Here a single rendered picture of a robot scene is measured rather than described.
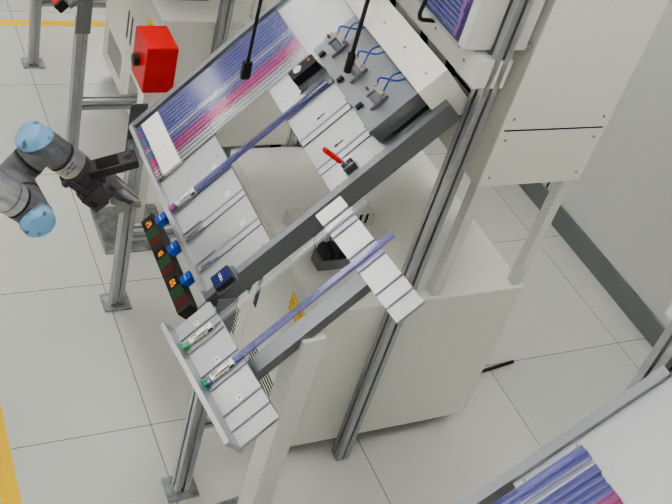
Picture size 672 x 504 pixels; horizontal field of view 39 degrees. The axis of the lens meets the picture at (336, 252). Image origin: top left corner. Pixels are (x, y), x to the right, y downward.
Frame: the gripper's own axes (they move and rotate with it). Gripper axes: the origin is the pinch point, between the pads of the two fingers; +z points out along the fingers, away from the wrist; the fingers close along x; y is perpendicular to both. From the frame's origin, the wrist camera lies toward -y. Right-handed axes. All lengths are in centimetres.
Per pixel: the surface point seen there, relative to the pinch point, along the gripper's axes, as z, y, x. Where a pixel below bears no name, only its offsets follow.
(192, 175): 9.6, -11.9, -5.9
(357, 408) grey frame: 79, -1, 36
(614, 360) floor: 186, -64, 19
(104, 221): 62, 45, -79
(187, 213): 9.6, -6.4, 4.0
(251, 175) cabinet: 40, -17, -25
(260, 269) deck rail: 12.0, -16.1, 32.0
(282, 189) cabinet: 46, -22, -18
